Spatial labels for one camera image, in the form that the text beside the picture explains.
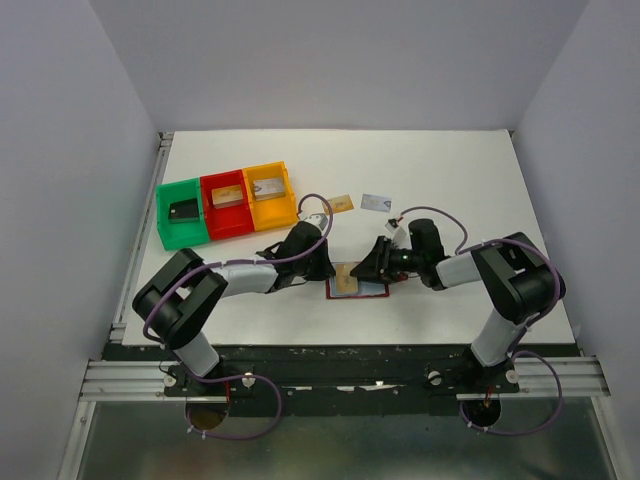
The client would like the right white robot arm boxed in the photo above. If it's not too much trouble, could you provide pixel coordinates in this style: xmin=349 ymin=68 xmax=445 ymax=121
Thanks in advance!
xmin=350 ymin=219 xmax=566 ymax=392

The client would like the red leather card holder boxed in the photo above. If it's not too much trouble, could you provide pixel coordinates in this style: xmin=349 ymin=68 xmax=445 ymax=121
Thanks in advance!
xmin=325 ymin=262 xmax=390 ymax=300

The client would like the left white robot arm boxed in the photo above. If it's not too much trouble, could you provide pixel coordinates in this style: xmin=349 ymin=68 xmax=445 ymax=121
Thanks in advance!
xmin=132 ymin=214 xmax=335 ymax=395

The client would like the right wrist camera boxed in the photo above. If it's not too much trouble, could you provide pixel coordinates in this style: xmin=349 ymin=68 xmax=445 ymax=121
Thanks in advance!
xmin=385 ymin=216 xmax=407 ymax=247

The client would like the aluminium frame rail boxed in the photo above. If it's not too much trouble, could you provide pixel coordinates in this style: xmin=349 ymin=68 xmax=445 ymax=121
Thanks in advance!
xmin=77 ymin=130 xmax=175 ymax=401

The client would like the green plastic bin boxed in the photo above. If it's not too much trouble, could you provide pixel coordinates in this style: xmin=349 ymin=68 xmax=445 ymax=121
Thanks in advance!
xmin=156 ymin=178 xmax=209 ymax=251

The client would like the gold card stack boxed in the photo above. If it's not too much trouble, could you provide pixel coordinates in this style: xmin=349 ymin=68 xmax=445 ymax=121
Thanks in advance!
xmin=211 ymin=184 xmax=244 ymax=208

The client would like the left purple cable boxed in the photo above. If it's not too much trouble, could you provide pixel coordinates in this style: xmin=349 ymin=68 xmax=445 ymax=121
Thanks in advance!
xmin=142 ymin=193 xmax=336 ymax=441

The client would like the white VIP card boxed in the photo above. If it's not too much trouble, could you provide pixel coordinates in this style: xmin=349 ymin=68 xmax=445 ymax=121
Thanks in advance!
xmin=360 ymin=194 xmax=392 ymax=213

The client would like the red plastic bin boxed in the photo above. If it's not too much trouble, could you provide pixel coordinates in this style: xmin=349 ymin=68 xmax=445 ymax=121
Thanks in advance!
xmin=200 ymin=169 xmax=255 ymax=241

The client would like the gold VIP card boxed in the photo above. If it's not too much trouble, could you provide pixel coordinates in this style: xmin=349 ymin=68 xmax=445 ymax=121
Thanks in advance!
xmin=335 ymin=262 xmax=359 ymax=295
xmin=328 ymin=194 xmax=354 ymax=214

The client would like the black card stack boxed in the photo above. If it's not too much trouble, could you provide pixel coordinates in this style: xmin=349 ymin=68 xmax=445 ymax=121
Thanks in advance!
xmin=167 ymin=198 xmax=200 ymax=223

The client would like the silver card stack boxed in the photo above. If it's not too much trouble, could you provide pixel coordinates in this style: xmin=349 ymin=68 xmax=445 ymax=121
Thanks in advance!
xmin=252 ymin=177 xmax=286 ymax=201

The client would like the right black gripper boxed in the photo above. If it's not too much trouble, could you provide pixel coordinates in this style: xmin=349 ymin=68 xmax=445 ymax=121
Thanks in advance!
xmin=350 ymin=235 xmax=424 ymax=284

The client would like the yellow plastic bin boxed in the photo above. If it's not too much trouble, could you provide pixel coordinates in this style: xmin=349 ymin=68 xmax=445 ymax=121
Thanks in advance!
xmin=242 ymin=161 xmax=298 ymax=231

